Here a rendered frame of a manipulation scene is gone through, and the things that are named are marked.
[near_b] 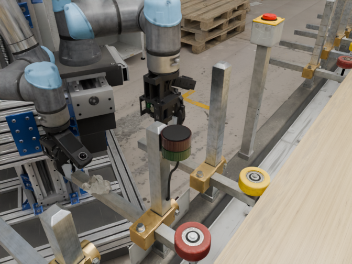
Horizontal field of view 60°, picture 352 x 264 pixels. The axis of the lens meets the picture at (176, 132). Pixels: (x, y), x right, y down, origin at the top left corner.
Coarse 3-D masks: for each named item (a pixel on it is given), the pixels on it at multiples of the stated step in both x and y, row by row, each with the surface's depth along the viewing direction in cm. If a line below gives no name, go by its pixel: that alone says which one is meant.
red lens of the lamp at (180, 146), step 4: (188, 128) 61; (164, 140) 58; (168, 140) 58; (184, 140) 58; (188, 140) 58; (164, 144) 59; (168, 144) 58; (172, 144) 58; (176, 144) 58; (180, 144) 58; (184, 144) 58; (188, 144) 59; (168, 148) 59; (172, 148) 58; (176, 148) 58; (180, 148) 58; (184, 148) 59
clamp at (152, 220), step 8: (176, 208) 79; (144, 216) 75; (152, 216) 75; (160, 216) 75; (168, 216) 76; (136, 224) 73; (144, 224) 73; (152, 224) 73; (160, 224) 74; (168, 224) 78; (136, 232) 71; (144, 232) 71; (152, 232) 72; (136, 240) 73; (144, 240) 70; (152, 240) 74; (144, 248) 72
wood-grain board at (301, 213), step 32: (320, 128) 100; (288, 160) 87; (320, 160) 87; (288, 192) 77; (320, 192) 77; (256, 224) 69; (288, 224) 69; (320, 224) 69; (224, 256) 63; (256, 256) 63; (288, 256) 63; (320, 256) 63
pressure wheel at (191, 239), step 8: (184, 224) 69; (192, 224) 69; (200, 224) 69; (176, 232) 67; (184, 232) 67; (192, 232) 67; (200, 232) 67; (208, 232) 67; (176, 240) 65; (184, 240) 66; (192, 240) 65; (200, 240) 66; (208, 240) 65; (176, 248) 66; (184, 248) 64; (192, 248) 64; (200, 248) 64; (208, 248) 65; (184, 256) 64; (192, 256) 64; (200, 256) 64
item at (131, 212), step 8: (72, 176) 88; (80, 176) 88; (88, 176) 88; (80, 184) 87; (112, 192) 83; (104, 200) 82; (112, 200) 80; (120, 200) 80; (112, 208) 82; (120, 208) 78; (128, 208) 78; (136, 208) 78; (128, 216) 78; (136, 216) 76; (160, 232) 72; (168, 232) 72; (160, 240) 73; (168, 240) 71
